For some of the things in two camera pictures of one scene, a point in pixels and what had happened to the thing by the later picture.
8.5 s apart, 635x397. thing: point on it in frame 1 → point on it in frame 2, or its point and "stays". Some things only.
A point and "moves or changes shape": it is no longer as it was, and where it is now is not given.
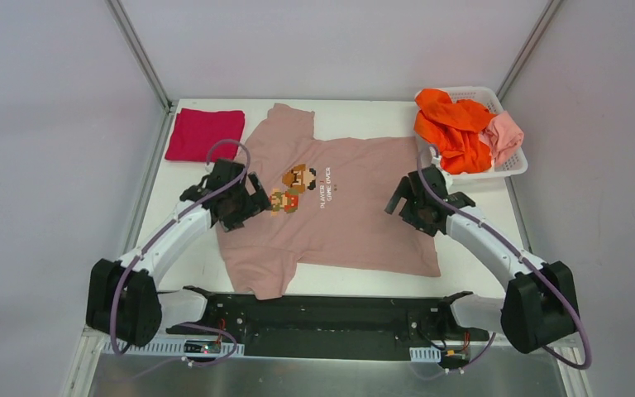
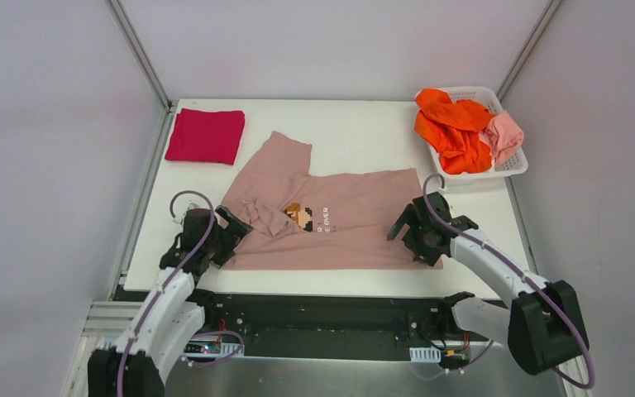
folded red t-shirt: x=194 y=131 stays
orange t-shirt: x=453 y=129 stays
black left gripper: x=245 y=203 → x=224 y=236
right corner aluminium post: x=550 y=9 stays
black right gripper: x=410 y=202 → x=410 y=229
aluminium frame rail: x=221 y=370 stays
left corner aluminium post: x=139 y=54 stays
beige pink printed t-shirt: x=328 y=199 moves or changes shape
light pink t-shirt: x=502 y=136 stays
